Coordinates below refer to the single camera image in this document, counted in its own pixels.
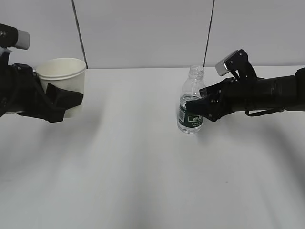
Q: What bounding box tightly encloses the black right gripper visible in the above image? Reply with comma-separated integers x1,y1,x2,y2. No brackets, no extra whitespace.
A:
185,78,260,122

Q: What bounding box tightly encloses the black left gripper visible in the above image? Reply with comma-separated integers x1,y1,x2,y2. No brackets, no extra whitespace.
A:
0,63,83,123

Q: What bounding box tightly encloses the white paper cup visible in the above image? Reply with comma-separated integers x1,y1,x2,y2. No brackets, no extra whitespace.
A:
36,57,86,119

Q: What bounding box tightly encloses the clear water bottle green label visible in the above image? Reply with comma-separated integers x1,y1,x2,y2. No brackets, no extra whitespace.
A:
177,65,206,134

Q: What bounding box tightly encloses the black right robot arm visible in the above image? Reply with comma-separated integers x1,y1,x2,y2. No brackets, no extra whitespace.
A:
186,68,305,122

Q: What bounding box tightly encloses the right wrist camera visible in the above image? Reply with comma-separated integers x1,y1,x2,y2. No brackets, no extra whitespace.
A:
215,49,257,82

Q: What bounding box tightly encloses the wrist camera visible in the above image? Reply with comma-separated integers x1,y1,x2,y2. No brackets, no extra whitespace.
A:
0,24,30,55
215,49,257,82

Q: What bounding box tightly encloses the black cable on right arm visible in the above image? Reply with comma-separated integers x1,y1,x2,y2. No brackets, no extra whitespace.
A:
245,107,285,117

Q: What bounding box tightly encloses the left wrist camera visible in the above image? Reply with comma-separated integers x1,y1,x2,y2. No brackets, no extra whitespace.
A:
0,24,30,55

